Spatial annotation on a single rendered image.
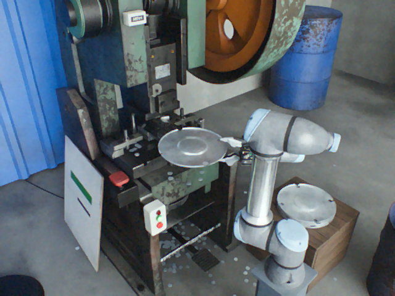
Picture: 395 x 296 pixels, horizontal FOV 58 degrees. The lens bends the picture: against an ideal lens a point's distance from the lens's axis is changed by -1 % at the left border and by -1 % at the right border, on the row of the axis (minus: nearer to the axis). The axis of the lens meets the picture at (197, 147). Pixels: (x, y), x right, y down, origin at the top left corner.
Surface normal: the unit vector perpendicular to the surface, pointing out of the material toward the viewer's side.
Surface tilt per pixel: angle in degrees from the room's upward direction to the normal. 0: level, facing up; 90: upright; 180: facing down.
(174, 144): 3
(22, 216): 0
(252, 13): 90
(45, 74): 90
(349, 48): 90
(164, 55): 90
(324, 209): 0
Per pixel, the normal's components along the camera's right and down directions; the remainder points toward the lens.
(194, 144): 0.03, -0.82
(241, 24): -0.77, 0.35
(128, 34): 0.64, 0.41
